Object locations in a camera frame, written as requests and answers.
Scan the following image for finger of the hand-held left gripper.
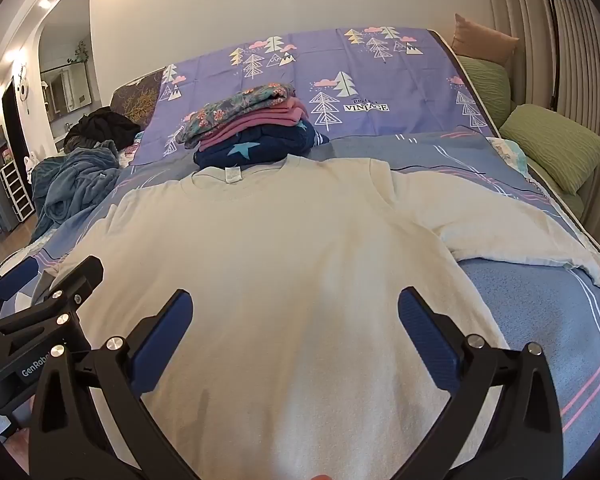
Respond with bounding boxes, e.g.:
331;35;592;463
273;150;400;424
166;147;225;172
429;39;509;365
0;256;104;346
0;259;40;321

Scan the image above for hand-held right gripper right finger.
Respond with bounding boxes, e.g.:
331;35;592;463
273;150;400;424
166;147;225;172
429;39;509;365
395;287;565;480

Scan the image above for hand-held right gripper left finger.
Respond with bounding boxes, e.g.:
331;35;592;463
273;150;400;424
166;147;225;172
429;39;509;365
28;289;201;480

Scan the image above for white cream towel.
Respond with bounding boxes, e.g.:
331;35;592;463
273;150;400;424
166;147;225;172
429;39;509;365
45;155;600;480

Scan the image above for black clothes heap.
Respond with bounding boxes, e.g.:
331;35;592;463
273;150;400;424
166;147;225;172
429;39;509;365
65;109;142;153

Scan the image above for stack of folded clothes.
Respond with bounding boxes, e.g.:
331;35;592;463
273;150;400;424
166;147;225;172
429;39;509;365
176;82;297;148

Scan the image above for white shelf rack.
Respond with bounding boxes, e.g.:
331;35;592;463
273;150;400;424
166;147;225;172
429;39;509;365
0;162;35;221

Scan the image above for teal fleece blanket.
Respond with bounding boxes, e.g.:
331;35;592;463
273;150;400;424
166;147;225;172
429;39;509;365
30;140;122;242

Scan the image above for blue striped bed sheet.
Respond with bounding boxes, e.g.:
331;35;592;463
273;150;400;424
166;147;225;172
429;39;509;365
0;132;600;436

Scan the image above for pink patterned cloth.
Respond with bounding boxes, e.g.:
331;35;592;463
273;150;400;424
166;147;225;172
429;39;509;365
119;132;146;162

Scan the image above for dark branch-print pillow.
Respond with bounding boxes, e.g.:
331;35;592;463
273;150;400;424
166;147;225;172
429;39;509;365
111;67;166;127

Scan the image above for light cartoon-print cloth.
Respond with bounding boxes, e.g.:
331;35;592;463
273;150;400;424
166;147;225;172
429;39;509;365
490;137;532;177

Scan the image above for navy star-print folded garment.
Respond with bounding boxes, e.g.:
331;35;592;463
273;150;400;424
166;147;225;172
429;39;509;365
194;120;331;170

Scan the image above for green pillow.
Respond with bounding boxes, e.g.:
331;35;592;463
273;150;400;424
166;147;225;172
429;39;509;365
455;55;512;128
500;104;600;196

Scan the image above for pink folded garment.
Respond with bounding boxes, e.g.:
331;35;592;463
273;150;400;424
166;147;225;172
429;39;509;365
199;97;310;152

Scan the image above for purple tree-print sheet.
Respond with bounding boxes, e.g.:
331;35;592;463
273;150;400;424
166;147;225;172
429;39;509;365
130;26;501;166

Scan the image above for peach pillow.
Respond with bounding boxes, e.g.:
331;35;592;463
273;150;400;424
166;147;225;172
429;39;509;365
450;13;520;66

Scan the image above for deer wall clock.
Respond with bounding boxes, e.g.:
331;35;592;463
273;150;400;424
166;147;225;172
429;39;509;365
12;62;31;116

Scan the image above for wall mirror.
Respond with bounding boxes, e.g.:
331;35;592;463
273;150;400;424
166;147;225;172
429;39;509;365
40;60;92;122

